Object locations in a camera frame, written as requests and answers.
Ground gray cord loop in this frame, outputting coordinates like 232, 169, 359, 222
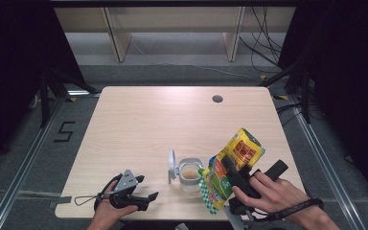
73, 194, 103, 207

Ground person's right hand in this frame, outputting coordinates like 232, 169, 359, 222
231, 171, 311, 215

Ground metal floor rail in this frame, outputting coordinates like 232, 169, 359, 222
0, 90, 102, 230
287, 95, 368, 230

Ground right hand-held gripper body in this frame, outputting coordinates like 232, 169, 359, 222
222, 158, 289, 230

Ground bundle of black cables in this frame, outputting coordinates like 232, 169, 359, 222
239, 6, 284, 75

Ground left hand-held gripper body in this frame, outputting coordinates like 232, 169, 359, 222
108, 169, 150, 212

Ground clear jar with gray lid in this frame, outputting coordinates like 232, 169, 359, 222
168, 149, 205, 195

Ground yellow green seasoning pouch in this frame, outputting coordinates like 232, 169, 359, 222
198, 127, 266, 216

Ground black metal stand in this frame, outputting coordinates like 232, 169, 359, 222
259, 58, 312, 125
38, 68, 101, 128

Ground person's left hand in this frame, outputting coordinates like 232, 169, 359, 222
92, 181, 139, 225

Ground dark curtain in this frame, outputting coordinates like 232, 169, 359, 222
0, 0, 88, 169
277, 0, 368, 207

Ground black wrist strap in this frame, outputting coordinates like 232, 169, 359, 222
261, 197, 325, 223
93, 172, 124, 212

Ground light wooden shelf unit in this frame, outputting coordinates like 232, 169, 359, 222
53, 6, 296, 63

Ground black floor cable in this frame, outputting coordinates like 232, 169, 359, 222
275, 103, 302, 127

